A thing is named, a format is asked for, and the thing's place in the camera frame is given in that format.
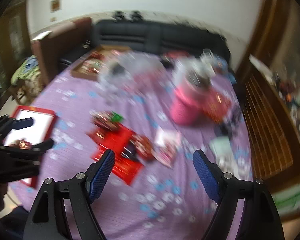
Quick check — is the long red cake packet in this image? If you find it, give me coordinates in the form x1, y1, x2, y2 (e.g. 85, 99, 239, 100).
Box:
87, 124, 143, 185

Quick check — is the brown cookie snack packet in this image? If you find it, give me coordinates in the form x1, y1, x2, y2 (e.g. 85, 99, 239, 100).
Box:
92, 111, 120, 131

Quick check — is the green snack packet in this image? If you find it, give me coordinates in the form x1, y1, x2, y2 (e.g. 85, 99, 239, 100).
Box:
111, 112, 123, 122

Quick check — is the red white-flower snack packet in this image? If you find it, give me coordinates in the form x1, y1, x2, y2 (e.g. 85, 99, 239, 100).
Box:
130, 134, 154, 161

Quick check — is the white pink snack packet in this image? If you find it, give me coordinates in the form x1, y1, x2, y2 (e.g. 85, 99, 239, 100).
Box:
153, 128, 181, 168

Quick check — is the red white tray box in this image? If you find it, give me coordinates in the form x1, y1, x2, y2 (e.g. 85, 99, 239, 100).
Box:
4, 105, 57, 187

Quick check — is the white crumpled cloth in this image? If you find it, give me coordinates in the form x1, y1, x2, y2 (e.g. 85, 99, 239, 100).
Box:
209, 136, 238, 176

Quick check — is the brown armchair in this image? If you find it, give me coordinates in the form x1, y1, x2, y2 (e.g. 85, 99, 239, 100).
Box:
31, 17, 92, 85

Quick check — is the brown cardboard snack box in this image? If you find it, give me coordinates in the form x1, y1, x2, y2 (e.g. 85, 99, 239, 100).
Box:
70, 45, 131, 81

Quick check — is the clear plastic bag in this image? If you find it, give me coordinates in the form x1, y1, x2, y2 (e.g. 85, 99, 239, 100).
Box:
97, 51, 167, 100

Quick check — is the red candy by flask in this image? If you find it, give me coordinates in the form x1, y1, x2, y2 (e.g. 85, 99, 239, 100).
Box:
202, 89, 232, 124

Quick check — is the pink knitted flask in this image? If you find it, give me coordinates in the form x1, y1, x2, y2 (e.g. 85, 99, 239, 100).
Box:
170, 70, 211, 126

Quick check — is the black leather sofa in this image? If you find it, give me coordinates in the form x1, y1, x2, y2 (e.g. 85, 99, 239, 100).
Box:
90, 20, 231, 62

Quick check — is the white plastic cup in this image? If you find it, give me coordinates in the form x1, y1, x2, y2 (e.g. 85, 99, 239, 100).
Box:
199, 49, 223, 73

